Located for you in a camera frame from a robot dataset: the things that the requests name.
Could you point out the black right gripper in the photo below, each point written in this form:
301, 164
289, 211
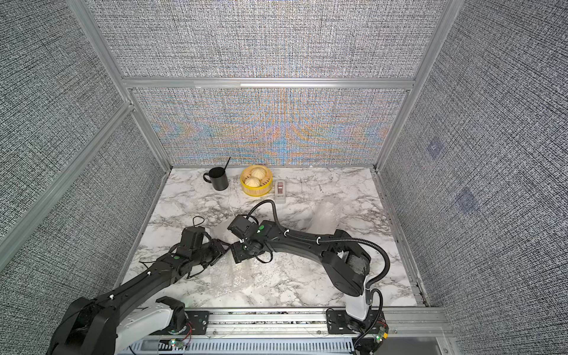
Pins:
237, 253

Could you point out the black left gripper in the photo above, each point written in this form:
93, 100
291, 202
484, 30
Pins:
216, 245

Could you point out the clear bubble wrap sheet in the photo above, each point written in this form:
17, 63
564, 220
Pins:
326, 215
227, 284

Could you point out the white ribbed slim vase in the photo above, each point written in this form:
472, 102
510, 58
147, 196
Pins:
222, 233

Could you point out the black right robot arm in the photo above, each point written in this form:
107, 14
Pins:
346, 263

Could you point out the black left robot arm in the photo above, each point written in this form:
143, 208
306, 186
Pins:
110, 322

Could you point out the front bun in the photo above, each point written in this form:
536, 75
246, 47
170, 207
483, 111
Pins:
253, 182

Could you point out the bun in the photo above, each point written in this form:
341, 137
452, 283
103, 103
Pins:
253, 182
258, 173

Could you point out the yellow steamer basket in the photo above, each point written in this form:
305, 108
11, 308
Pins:
266, 183

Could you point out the small clear box red contents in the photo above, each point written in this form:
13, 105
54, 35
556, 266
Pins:
280, 192

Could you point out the black cup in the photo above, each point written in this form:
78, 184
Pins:
217, 178

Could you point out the back bun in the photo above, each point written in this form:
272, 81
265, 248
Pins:
258, 173

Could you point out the black stick in cup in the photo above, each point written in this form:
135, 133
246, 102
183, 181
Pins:
227, 163

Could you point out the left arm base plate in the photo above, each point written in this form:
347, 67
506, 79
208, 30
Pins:
196, 323

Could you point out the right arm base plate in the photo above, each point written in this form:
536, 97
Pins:
338, 322

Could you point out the aluminium front rail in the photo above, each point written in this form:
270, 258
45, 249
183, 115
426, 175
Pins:
404, 330

